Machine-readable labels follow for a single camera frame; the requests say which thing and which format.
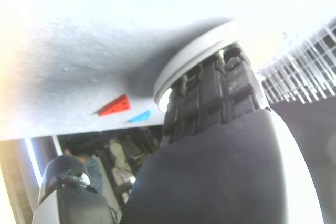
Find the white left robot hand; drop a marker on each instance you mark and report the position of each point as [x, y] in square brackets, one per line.
[210, 169]

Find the white ceramic plate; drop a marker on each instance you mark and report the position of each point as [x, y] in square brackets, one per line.
[165, 95]
[194, 43]

